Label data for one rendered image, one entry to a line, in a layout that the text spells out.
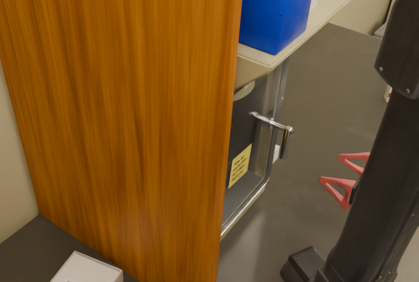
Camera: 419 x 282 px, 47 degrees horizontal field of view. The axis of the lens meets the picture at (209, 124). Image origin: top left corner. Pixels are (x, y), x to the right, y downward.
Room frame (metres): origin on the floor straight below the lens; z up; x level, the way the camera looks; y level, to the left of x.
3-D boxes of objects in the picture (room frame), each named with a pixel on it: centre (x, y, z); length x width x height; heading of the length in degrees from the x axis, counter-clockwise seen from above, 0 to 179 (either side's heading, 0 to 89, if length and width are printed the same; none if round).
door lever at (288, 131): (0.83, -0.16, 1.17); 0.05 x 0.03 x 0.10; 57
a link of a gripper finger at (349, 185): (0.73, -0.29, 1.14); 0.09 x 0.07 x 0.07; 56
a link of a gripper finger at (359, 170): (0.78, -0.32, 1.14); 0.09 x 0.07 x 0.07; 56
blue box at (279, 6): (0.66, -0.07, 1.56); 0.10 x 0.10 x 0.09; 57
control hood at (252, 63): (0.73, -0.12, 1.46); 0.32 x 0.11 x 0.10; 147
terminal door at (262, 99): (0.76, -0.07, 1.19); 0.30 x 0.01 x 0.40; 147
